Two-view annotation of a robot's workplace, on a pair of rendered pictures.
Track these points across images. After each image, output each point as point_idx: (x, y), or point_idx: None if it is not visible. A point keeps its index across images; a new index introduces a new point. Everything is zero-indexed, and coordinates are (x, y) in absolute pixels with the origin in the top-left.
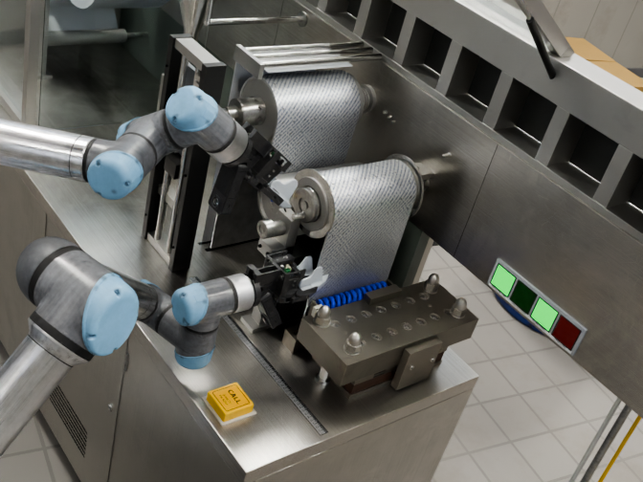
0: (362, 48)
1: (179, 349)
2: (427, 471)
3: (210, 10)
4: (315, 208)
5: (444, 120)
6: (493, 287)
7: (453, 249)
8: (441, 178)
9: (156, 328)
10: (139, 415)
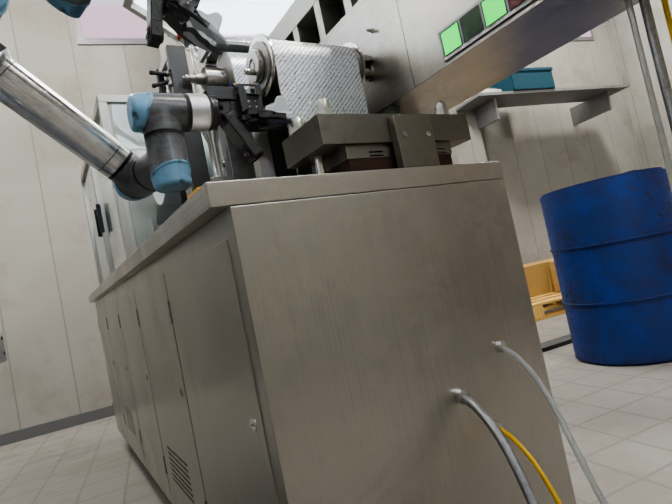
0: None
1: (150, 169)
2: (519, 307)
3: (200, 88)
4: (256, 53)
5: (358, 17)
6: (449, 56)
7: (411, 82)
8: (377, 52)
9: (134, 174)
10: (187, 353)
